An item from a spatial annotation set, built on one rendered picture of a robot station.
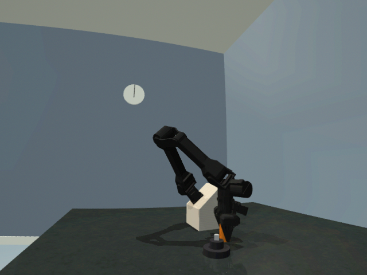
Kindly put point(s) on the orange knob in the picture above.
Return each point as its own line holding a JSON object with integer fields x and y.
{"x": 221, "y": 234}

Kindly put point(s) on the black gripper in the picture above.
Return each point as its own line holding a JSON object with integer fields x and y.
{"x": 225, "y": 217}

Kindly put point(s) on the dark grey round pedestal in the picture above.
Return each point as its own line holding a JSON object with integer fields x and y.
{"x": 216, "y": 248}

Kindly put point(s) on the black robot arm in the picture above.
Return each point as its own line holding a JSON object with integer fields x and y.
{"x": 168, "y": 138}

